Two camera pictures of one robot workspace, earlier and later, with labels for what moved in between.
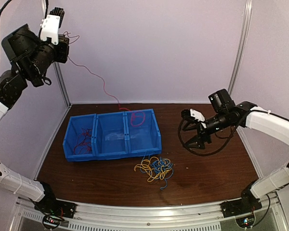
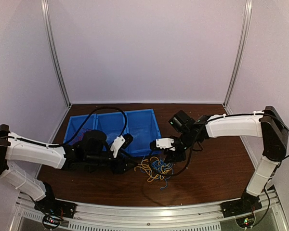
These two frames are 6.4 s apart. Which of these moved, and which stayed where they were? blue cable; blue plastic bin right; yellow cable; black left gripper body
Moved: black left gripper body
Stayed: blue plastic bin right; yellow cable; blue cable
